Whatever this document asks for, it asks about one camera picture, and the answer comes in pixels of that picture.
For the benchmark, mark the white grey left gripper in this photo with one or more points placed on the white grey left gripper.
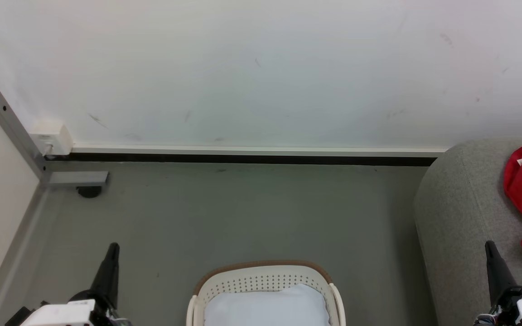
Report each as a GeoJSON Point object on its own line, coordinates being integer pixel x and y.
{"type": "Point", "coordinates": [66, 313]}

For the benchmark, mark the grey fabric sofa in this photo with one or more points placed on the grey fabric sofa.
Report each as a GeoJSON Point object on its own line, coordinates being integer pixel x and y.
{"type": "Point", "coordinates": [460, 217]}

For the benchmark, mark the cream perforated laundry basket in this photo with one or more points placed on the cream perforated laundry basket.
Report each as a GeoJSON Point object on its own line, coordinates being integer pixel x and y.
{"type": "Point", "coordinates": [265, 274]}

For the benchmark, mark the white and black baseboard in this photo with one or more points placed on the white and black baseboard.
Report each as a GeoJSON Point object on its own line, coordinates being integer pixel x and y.
{"type": "Point", "coordinates": [252, 154]}

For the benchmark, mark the black round frame foot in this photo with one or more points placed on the black round frame foot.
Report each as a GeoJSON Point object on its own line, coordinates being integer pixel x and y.
{"type": "Point", "coordinates": [89, 191]}

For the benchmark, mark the white wall socket box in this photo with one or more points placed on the white wall socket box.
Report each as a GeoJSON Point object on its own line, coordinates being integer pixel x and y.
{"type": "Point", "coordinates": [52, 136]}

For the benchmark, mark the grey metal partition frame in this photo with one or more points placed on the grey metal partition frame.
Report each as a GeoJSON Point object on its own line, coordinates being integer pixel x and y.
{"type": "Point", "coordinates": [15, 132]}

